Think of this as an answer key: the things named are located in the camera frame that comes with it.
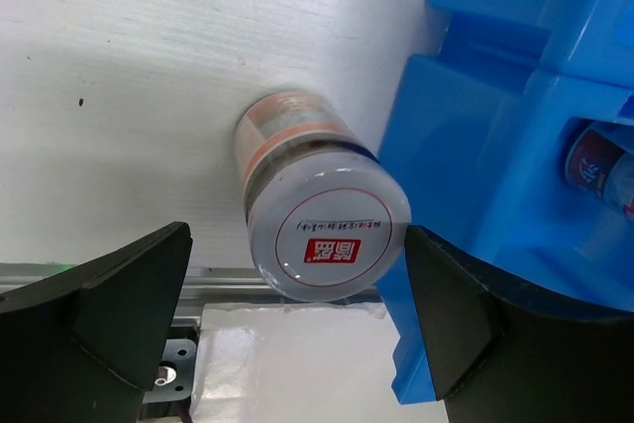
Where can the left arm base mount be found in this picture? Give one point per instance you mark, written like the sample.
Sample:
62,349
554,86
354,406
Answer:
171,396

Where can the blue plastic divided bin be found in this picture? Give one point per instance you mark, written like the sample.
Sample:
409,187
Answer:
481,131

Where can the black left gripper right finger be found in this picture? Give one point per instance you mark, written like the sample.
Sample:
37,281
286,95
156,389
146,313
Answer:
503,349

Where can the pepper jar red logo lid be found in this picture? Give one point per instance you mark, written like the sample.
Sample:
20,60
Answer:
600,162

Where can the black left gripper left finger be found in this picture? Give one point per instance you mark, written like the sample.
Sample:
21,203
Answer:
84,345

